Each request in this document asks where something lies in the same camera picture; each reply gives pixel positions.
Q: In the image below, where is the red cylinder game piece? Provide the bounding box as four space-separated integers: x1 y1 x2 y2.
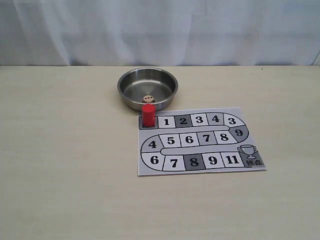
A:
141 104 156 127

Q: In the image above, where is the wooden die with black pips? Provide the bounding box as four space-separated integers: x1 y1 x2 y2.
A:
142 95 155 104

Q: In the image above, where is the stainless steel round bowl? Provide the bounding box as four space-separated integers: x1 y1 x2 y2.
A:
117 67 179 112

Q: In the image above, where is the paper game board sheet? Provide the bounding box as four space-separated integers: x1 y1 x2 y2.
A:
137 107 267 177

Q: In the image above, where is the white curtain backdrop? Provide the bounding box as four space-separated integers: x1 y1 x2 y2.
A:
0 0 320 66

